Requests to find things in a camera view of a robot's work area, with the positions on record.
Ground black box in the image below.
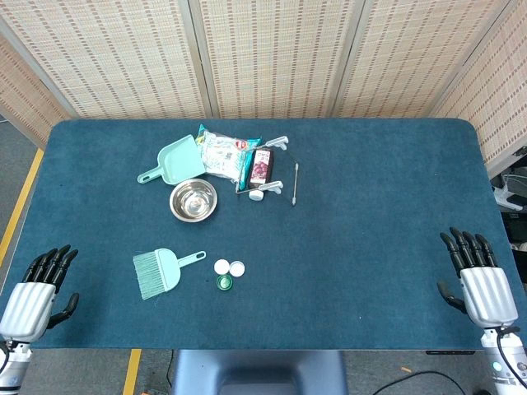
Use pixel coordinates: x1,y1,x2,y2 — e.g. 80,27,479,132
500,210,527,252

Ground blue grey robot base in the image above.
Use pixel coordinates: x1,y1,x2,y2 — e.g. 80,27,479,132
170,349,349,395

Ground yellow floor tape strip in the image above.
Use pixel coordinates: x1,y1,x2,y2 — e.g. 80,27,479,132
122,348,142,395
0,147,45,267

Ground woven folding screen panel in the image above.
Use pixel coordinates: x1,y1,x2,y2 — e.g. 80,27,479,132
332,0,527,120
431,0,527,179
0,0,213,121
0,32,76,150
188,0,366,120

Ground white snack bag teal edges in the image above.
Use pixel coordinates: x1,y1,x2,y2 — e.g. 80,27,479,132
195,123,263,184

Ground dark red juice carton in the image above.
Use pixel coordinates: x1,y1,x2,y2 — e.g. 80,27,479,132
248,148,274,186

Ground metal wire rack grey clips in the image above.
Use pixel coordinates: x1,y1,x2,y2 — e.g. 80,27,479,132
234,135,301,207

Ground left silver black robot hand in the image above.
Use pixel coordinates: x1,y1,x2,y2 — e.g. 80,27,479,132
0,244,80,343

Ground white plastic stand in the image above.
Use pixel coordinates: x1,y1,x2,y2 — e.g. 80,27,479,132
492,173,527,211

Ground black floor cable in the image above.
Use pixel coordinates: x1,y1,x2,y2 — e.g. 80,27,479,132
370,369,481,395

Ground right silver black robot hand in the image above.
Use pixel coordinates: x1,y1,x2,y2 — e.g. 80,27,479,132
436,226,520,329

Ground mint green dustpan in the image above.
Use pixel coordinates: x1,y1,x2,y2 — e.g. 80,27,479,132
137,134,206,186

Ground stainless steel bowl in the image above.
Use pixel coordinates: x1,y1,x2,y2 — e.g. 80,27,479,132
169,178,219,224

